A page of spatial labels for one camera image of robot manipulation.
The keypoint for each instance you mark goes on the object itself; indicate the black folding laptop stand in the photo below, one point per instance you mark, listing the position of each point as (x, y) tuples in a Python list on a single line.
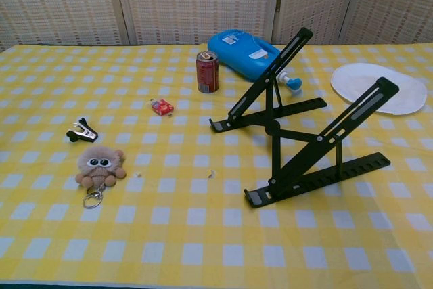
[(277, 130)]

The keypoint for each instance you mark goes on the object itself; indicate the small white paper scrap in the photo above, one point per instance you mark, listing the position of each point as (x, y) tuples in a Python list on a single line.
[(138, 175), (211, 174)]

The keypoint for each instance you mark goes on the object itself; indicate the red soda can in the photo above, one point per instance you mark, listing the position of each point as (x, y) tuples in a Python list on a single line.
[(207, 72)]

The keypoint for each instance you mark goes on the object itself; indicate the small red box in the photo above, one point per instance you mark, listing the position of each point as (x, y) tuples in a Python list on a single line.
[(163, 107)]

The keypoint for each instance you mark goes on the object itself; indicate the blue pump detergent bottle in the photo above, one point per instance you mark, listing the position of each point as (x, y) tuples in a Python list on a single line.
[(236, 52)]

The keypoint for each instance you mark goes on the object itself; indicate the yellow checked tablecloth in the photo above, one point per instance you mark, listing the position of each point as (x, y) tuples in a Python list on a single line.
[(169, 218)]

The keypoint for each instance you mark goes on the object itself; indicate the black staple remover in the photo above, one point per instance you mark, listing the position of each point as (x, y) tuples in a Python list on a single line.
[(84, 133)]

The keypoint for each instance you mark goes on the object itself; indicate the white paper plate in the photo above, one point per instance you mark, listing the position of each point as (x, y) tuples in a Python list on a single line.
[(355, 79)]

